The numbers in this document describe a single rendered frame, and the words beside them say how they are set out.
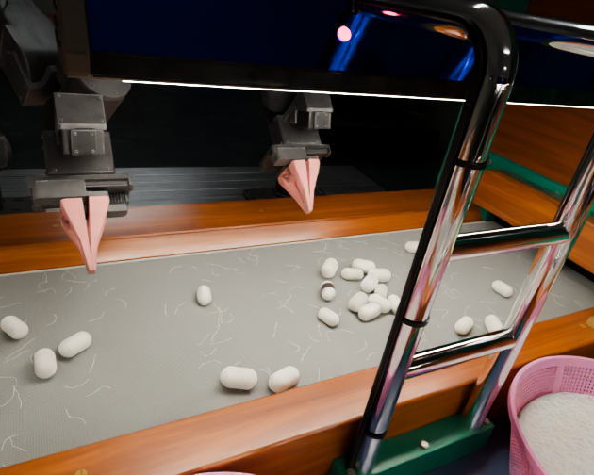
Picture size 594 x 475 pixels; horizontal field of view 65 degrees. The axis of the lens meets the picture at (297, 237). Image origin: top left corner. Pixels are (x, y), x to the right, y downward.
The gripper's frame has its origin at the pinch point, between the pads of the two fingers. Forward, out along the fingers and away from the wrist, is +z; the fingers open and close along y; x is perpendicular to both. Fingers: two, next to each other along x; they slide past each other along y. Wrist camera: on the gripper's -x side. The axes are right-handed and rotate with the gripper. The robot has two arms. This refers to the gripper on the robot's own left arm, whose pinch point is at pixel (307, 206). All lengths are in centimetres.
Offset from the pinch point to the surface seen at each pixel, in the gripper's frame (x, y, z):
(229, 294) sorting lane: -0.2, -15.2, 11.7
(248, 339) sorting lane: -6.0, -15.9, 18.5
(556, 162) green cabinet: -11.1, 45.9, -0.7
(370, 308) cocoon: -8.1, 0.5, 17.9
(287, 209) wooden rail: 9.6, 1.4, -3.6
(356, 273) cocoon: -2.4, 3.8, 12.0
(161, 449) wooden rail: -16.3, -28.7, 26.6
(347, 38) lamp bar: -34.6, -12.7, -0.6
